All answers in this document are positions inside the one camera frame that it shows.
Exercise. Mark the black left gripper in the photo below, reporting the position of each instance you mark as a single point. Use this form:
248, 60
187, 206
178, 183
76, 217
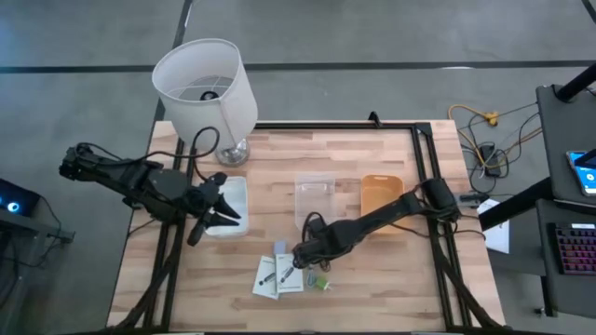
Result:
198, 197

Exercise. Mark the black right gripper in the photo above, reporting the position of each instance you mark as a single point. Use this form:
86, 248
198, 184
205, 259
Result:
309, 251

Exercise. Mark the lavender wall charger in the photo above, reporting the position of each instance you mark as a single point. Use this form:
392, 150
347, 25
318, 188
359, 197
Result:
279, 246

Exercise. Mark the white instruction booklet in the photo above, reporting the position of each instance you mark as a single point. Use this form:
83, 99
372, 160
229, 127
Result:
288, 274

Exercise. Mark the green wall charger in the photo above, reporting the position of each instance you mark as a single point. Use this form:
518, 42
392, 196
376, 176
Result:
322, 283

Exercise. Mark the white booklet with green edge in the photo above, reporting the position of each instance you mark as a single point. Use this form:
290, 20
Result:
263, 279

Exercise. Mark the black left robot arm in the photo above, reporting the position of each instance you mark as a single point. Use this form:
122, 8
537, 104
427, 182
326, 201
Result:
139, 179

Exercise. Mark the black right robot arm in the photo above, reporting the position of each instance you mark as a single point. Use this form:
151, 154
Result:
372, 218

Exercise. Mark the white plastic bin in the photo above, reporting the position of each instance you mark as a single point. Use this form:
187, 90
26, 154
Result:
237, 191

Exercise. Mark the clear plastic bin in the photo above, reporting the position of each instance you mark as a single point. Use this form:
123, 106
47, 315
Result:
316, 200

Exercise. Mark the yellow plastic bin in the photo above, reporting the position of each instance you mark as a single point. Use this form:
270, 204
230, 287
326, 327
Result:
382, 191

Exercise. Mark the white shade table lamp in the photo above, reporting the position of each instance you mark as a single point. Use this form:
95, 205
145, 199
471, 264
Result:
205, 107

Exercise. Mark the white paper sheet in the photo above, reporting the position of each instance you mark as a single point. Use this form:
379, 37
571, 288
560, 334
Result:
496, 232

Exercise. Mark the black power adapter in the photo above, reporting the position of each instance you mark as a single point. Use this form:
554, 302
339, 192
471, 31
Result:
489, 160

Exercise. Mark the black device with blue light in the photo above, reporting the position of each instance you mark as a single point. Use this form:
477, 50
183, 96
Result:
14, 200

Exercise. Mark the black desk crossbar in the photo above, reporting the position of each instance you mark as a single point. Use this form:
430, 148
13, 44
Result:
517, 205

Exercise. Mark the backlit black keyboard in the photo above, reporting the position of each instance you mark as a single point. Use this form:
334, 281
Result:
577, 251

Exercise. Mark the black workstation desk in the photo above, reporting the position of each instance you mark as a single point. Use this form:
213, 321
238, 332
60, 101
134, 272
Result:
559, 130

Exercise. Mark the smartphone with blue screen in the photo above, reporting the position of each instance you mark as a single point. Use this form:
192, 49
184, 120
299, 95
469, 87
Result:
582, 174

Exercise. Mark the black round pole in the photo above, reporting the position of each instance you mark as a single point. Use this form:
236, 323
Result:
577, 84

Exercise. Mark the black clamp mount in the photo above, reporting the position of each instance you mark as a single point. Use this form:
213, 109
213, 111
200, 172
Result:
374, 118

